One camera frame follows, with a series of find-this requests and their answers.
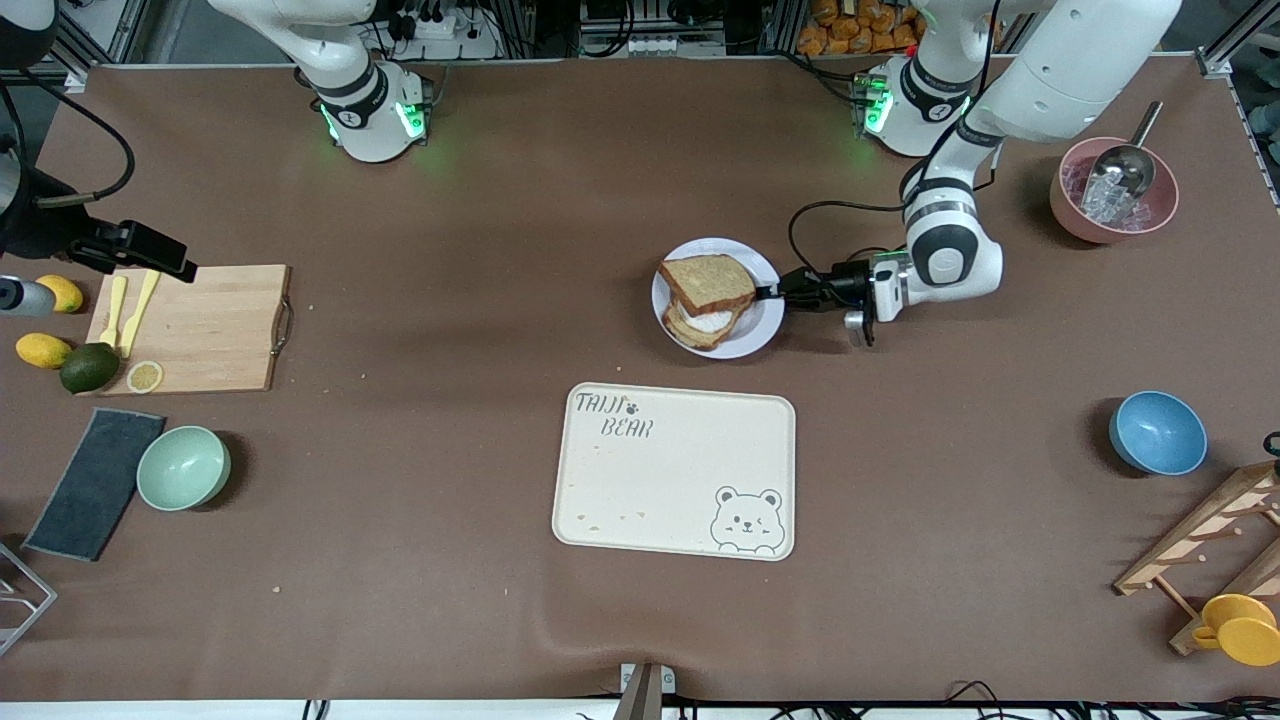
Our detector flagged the aluminium frame profile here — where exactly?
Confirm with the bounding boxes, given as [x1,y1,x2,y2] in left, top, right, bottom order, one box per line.
[55,0,151,91]
[1185,0,1280,79]

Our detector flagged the clear ice cubes pile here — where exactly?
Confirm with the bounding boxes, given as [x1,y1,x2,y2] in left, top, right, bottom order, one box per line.
[1075,172,1143,227]

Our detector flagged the cream bear print tray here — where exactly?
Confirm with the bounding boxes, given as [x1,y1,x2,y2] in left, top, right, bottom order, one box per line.
[551,382,797,562]

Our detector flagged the round white plate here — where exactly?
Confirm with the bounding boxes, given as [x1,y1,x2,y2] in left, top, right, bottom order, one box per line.
[651,237,786,360]

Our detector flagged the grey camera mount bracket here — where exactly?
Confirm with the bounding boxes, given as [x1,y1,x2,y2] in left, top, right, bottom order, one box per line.
[612,662,677,720]

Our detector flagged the pink bowl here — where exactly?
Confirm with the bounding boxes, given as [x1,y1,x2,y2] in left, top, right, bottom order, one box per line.
[1049,137,1180,244]

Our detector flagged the fried egg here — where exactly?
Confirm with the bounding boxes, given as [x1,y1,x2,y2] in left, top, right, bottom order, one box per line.
[670,300,741,337]

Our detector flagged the plain brown bread slice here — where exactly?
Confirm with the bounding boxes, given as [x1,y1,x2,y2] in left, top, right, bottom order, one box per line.
[659,254,757,316]

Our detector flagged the mint green bowl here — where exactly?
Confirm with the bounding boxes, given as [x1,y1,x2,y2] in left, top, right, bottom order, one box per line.
[136,426,232,512]

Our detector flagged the wooden cutting board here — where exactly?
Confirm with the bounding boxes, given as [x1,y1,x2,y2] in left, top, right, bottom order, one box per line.
[85,264,293,397]

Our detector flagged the blue bowl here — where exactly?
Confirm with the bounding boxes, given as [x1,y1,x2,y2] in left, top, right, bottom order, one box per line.
[1108,391,1208,476]

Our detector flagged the pile of orange buns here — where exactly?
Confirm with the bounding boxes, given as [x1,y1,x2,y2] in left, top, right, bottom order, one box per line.
[797,0,926,56]

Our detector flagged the dark grey cloth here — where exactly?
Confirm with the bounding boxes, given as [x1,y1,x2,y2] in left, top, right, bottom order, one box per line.
[22,407,166,562]

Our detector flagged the yellow plastic knife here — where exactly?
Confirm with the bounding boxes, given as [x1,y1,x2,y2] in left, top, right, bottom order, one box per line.
[120,270,161,359]

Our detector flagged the white power strip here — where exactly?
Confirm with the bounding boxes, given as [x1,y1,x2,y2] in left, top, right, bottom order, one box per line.
[375,0,501,61]

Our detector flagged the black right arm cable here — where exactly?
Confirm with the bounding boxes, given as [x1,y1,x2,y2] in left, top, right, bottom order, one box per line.
[0,68,137,211]

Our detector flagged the yellow plastic fork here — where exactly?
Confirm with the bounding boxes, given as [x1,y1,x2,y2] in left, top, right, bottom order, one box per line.
[99,275,129,349]

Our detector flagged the green avocado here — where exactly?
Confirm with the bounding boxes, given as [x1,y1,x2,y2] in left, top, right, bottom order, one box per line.
[60,342,121,395]

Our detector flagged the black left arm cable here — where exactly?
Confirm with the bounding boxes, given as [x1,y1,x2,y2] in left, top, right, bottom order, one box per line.
[788,60,993,279]

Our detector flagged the metal wire rack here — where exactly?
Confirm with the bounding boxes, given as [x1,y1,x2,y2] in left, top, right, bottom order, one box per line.
[0,540,58,656]

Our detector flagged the yellow cup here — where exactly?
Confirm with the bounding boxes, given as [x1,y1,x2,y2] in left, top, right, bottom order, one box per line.
[1192,594,1280,667]

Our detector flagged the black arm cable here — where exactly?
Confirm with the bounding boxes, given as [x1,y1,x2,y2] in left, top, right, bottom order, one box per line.
[788,60,993,279]
[0,68,137,211]

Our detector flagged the bread slice under egg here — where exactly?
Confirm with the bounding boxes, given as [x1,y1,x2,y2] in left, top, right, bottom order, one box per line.
[661,298,756,351]

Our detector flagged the wooden peg rack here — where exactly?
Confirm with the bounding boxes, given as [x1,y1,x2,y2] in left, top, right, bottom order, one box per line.
[1113,460,1280,656]

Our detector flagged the metal scoop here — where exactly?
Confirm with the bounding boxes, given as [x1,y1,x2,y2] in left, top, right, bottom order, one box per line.
[1090,100,1164,201]

